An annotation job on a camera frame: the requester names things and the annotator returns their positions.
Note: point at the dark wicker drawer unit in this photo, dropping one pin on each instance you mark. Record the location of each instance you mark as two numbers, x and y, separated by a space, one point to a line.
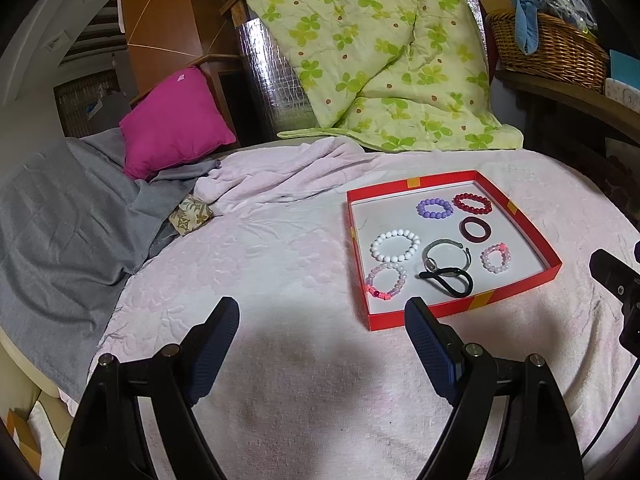
75 105

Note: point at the red cardboard box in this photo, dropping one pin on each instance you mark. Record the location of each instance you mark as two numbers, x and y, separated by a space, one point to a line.
395 215

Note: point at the cardboard piece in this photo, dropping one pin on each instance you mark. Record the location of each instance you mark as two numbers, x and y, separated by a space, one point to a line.
22 435

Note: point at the grey blanket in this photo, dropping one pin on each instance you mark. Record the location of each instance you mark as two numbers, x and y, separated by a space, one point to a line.
60 220

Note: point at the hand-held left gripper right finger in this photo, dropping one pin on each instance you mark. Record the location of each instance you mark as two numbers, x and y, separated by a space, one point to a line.
432 355

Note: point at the green clover quilt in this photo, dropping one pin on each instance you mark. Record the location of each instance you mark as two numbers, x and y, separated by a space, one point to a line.
375 60

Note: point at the blue cloth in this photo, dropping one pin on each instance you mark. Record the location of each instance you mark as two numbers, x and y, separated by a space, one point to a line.
527 20

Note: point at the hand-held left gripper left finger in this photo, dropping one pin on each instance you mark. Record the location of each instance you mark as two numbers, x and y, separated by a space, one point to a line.
215 350

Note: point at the dark red bangle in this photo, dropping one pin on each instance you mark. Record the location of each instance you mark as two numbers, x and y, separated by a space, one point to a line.
465 232

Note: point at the pale pink blanket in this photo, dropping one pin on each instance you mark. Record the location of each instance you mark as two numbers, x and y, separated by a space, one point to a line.
300 260

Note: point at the teal card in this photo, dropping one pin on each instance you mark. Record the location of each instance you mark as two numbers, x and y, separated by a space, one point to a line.
625 66

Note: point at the wooden shelf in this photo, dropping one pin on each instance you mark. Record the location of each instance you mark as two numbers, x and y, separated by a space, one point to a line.
575 97

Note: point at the wicker basket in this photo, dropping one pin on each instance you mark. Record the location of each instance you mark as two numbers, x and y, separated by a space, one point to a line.
550 55

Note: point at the floral patterned small cushion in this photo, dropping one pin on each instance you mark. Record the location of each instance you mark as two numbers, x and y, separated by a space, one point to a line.
190 212

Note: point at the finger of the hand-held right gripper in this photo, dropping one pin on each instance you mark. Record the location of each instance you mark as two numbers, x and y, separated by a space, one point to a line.
612 270

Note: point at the magenta pillow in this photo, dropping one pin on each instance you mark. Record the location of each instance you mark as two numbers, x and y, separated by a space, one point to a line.
175 125

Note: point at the orange wooden cabinet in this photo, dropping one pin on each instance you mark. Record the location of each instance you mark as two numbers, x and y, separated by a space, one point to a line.
165 10

